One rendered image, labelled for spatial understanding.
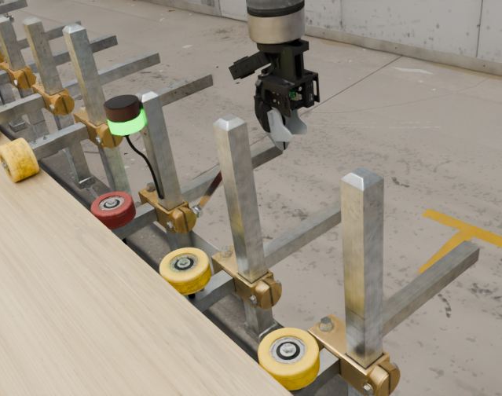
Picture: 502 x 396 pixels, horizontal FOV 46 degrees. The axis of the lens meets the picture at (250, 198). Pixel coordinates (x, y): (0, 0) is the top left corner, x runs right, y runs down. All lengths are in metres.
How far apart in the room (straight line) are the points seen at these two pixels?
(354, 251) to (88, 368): 0.39
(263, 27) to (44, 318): 0.55
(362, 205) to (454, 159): 2.27
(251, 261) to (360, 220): 0.33
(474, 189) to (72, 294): 2.05
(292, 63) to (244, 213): 0.24
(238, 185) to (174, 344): 0.24
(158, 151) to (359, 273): 0.49
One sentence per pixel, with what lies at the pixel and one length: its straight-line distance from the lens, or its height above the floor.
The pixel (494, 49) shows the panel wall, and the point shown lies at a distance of 3.74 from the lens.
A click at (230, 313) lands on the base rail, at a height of 0.70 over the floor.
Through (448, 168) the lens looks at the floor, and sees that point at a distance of 2.85.
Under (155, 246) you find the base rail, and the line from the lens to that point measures 1.35.
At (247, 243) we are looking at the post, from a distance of 0.94.
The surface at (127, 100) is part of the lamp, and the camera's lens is 1.03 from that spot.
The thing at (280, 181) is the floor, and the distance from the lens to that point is 2.78.
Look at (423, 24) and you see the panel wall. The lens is 3.92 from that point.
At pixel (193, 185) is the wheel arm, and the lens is 1.22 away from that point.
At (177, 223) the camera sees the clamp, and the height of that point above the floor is 0.85.
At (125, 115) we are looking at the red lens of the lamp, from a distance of 1.01.
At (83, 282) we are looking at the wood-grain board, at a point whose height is 0.90.
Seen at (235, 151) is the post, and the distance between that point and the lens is 0.84.
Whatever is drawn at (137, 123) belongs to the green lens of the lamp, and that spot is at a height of 1.07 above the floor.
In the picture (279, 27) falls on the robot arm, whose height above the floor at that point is 1.22.
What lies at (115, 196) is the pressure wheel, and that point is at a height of 0.91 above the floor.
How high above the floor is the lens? 1.51
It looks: 34 degrees down
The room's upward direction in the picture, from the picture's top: 8 degrees counter-clockwise
